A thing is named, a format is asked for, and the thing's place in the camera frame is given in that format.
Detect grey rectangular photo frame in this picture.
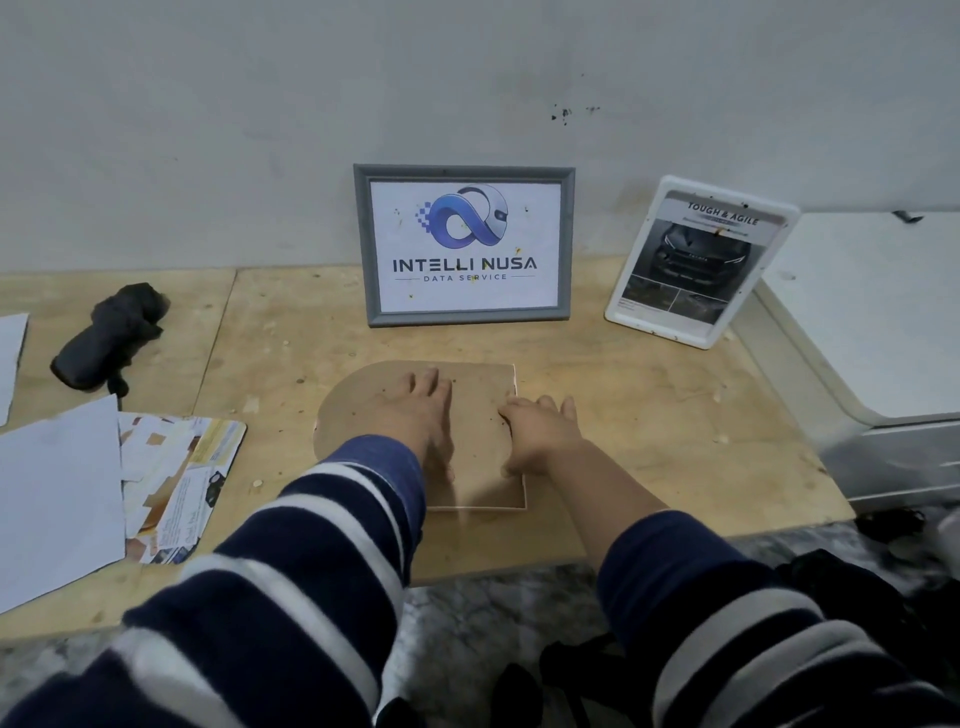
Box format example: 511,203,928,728
353,164,577,328

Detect person's left forearm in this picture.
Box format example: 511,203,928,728
0,434,427,728

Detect white cut paper sheet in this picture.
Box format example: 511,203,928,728
0,312,30,427

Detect pink arched photo frame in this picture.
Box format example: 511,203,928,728
311,360,529,514

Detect black stool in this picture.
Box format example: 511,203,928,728
539,633,654,728

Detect cut brochure pages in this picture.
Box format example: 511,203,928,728
118,412,248,565

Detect black bag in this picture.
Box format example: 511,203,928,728
776,548,960,676

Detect person's right hand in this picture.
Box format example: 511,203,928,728
498,395,583,478

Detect person's right forearm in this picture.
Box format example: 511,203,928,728
547,464,960,728

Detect large white paper sheet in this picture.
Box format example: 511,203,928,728
0,395,127,616

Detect white rectangular photo frame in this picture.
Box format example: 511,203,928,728
604,175,802,351

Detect person's black shoe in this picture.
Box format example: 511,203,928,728
487,663,543,728

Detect white cabinet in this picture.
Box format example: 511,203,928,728
731,211,960,515

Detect brown arched backing board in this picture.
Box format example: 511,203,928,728
313,360,526,511

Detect black cleaning cloth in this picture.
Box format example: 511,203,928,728
50,282,172,399

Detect person's left hand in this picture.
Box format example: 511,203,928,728
367,367,455,481

